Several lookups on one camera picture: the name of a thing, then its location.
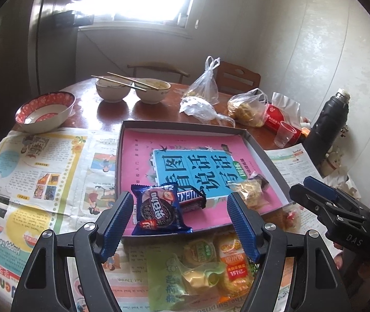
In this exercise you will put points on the crumpled white tissue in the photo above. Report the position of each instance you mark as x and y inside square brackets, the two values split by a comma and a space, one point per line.
[347, 185]

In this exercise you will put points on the newspaper with yellow border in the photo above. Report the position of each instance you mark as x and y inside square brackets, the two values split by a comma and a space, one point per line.
[26, 182]

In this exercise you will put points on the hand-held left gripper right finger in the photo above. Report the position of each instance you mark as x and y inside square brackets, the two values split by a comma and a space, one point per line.
[243, 230]

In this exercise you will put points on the grey cardboard tray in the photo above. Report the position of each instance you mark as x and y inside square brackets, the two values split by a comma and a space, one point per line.
[118, 169]

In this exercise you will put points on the cream ceramic bowl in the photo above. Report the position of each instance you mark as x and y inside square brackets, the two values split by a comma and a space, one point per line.
[152, 94]
[112, 92]

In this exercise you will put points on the brown chocolate bar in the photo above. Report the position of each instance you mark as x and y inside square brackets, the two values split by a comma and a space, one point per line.
[190, 198]

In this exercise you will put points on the orange rice cracker packet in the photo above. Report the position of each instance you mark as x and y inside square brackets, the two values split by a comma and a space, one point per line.
[233, 266]

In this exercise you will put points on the clear plastic cup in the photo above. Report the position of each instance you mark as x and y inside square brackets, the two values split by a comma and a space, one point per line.
[285, 136]

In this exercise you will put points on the red and white bead flower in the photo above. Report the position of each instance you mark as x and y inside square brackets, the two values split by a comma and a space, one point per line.
[344, 131]

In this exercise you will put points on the dark seaweed snack packet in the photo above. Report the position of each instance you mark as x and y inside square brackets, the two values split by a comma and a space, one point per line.
[263, 182]

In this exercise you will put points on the white rabbit figurine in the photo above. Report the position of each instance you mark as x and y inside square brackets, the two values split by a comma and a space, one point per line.
[332, 164]

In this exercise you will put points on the black thermos bottle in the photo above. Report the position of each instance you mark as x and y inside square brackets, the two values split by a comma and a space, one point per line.
[328, 126]

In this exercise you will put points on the green pastry packet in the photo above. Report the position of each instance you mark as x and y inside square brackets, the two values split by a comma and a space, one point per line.
[165, 276]

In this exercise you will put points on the person's right hand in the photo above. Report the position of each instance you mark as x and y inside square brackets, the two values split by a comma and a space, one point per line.
[363, 273]

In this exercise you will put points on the wooden chair curved back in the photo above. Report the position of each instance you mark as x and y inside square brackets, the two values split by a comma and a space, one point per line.
[159, 66]

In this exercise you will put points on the pink and blue book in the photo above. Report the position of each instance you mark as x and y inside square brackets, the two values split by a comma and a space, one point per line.
[139, 156]

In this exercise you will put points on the red patterned bowl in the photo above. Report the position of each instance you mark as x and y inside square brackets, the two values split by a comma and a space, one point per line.
[42, 113]

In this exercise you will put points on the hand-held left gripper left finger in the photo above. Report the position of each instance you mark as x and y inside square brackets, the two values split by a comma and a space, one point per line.
[116, 230]

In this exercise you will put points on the wooden chair solid back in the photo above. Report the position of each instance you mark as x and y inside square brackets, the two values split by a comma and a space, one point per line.
[237, 74]

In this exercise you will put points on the clear crispy snack packet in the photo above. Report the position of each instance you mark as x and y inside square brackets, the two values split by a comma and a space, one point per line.
[250, 193]

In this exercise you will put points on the white exercise newspaper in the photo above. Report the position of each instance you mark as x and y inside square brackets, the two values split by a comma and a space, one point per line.
[289, 162]

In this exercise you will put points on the small clear candy packet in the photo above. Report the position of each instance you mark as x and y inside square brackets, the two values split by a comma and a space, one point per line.
[290, 219]

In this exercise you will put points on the red tissue pack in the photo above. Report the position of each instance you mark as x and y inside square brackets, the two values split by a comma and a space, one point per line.
[274, 118]

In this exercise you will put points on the blue cookie packet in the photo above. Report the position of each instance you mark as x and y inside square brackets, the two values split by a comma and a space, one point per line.
[159, 211]

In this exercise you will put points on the tall knotted clear plastic bag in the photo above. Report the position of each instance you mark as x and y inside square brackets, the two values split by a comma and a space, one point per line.
[204, 84]

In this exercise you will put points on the plastic bag of fried food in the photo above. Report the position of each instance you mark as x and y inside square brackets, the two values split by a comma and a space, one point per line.
[246, 110]

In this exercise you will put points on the crumpled clear plastic bag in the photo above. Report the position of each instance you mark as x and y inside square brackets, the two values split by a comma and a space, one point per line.
[201, 110]

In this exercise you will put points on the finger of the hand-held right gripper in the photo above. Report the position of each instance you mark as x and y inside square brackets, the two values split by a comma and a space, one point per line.
[318, 187]
[308, 201]

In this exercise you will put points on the round cake packet green label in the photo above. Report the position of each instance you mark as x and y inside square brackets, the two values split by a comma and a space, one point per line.
[199, 248]

